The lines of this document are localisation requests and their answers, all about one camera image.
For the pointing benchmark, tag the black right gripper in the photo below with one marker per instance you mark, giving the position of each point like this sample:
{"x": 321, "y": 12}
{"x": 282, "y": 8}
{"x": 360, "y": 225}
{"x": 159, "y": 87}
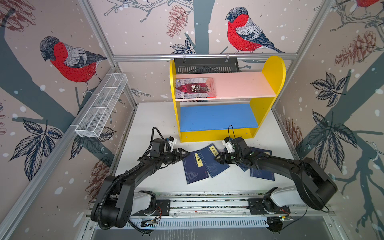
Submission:
{"x": 222, "y": 156}

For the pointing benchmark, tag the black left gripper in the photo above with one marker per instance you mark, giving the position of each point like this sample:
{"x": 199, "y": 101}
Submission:
{"x": 180, "y": 156}

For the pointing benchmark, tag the navy book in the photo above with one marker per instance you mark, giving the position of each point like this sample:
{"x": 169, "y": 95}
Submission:
{"x": 244, "y": 168}
{"x": 208, "y": 155}
{"x": 194, "y": 169}
{"x": 262, "y": 174}

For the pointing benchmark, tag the red illustrated book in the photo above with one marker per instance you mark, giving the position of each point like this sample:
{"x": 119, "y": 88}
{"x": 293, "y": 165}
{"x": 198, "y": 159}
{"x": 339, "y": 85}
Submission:
{"x": 195, "y": 88}

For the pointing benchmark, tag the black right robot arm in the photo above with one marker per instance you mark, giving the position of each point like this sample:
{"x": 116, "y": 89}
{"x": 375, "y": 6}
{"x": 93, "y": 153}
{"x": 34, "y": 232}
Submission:
{"x": 313, "y": 185}

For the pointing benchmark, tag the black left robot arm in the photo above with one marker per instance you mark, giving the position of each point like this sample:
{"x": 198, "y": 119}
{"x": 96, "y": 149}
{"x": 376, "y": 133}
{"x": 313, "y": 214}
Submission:
{"x": 117, "y": 199}

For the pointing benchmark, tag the yellow shelf with coloured boards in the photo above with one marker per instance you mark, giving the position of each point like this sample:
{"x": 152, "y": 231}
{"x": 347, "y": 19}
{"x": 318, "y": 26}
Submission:
{"x": 243, "y": 102}

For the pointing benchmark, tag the black perforated tray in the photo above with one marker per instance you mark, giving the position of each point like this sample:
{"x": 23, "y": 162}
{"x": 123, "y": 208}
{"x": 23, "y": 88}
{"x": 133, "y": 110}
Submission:
{"x": 207, "y": 65}

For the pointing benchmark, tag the aluminium top crossbar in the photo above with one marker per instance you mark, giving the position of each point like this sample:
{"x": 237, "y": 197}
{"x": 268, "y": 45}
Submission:
{"x": 241, "y": 57}

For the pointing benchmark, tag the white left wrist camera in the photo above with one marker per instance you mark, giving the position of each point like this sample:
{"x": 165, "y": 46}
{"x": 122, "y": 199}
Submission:
{"x": 171, "y": 142}

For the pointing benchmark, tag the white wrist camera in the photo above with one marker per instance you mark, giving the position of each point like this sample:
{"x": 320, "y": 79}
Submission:
{"x": 171, "y": 142}
{"x": 229, "y": 146}

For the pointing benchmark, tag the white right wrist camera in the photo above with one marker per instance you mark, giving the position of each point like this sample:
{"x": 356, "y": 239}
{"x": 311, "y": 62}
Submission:
{"x": 229, "y": 146}

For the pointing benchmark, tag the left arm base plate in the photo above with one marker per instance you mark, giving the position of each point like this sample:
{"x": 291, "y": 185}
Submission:
{"x": 162, "y": 208}

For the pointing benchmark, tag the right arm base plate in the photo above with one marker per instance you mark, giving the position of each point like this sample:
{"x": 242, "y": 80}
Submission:
{"x": 266, "y": 207}

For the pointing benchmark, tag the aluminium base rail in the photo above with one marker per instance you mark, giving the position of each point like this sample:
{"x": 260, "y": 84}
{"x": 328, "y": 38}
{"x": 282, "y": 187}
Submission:
{"x": 213, "y": 211}

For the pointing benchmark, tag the white wire mesh basket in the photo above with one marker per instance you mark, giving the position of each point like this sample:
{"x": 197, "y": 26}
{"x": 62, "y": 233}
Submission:
{"x": 98, "y": 114}

